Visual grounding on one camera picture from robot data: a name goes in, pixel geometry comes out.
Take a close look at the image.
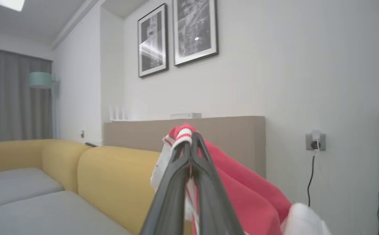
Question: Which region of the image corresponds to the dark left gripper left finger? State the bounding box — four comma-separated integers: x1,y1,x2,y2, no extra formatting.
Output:
140,140,192,235

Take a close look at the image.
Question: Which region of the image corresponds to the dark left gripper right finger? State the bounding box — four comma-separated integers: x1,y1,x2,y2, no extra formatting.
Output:
191,132,245,235

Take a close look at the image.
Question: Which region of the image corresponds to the red basketball jersey white trim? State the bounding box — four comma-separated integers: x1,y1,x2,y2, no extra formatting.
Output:
150,123,330,235

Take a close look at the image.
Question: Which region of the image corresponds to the yellow sofa back cushion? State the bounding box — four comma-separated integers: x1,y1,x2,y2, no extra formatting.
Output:
0,140,51,177
42,140,93,194
77,146,193,235

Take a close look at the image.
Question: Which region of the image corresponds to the flat white box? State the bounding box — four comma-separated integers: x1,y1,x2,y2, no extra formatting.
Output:
170,113,202,119

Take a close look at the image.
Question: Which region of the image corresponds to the white router with antennas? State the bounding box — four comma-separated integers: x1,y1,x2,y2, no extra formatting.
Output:
108,105,134,122

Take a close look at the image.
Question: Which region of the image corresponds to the large grey sofa seat cushion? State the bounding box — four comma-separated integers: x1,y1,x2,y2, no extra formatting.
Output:
0,191,134,235

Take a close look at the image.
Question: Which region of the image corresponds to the small black framed picture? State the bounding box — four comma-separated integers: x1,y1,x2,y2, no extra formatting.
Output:
137,3,169,78

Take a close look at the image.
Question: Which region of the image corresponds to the small grey sofa seat cushion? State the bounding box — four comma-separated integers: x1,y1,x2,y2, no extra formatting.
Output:
0,167,65,213

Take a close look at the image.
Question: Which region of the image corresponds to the large black framed picture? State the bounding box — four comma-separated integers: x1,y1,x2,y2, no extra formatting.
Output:
172,0,219,67

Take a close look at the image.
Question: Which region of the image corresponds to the teal floor lamp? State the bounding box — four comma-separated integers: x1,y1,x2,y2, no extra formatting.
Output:
29,72,60,140

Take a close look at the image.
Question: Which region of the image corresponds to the grey curtain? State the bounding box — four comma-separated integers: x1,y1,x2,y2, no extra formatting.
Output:
0,46,53,144

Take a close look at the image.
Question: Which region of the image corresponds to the ceiling light panel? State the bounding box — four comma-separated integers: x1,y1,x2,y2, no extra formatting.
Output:
0,0,25,12

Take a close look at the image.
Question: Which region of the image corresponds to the grey wall socket plate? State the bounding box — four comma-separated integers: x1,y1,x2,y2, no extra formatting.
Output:
305,133,326,151

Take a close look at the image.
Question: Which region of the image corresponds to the black power cable with plug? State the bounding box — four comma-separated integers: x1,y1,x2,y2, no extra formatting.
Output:
307,141,321,207

